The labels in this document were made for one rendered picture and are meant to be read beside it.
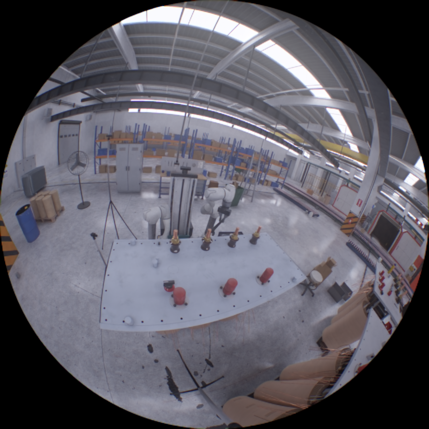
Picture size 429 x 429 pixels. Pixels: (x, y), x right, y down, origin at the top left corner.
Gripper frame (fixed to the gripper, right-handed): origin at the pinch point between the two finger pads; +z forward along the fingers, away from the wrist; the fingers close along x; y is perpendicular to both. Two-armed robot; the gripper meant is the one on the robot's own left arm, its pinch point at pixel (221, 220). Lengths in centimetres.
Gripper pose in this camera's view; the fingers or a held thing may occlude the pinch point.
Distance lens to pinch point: 139.5
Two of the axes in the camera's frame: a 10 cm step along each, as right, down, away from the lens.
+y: 4.4, -3.5, 8.3
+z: -2.1, 8.5, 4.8
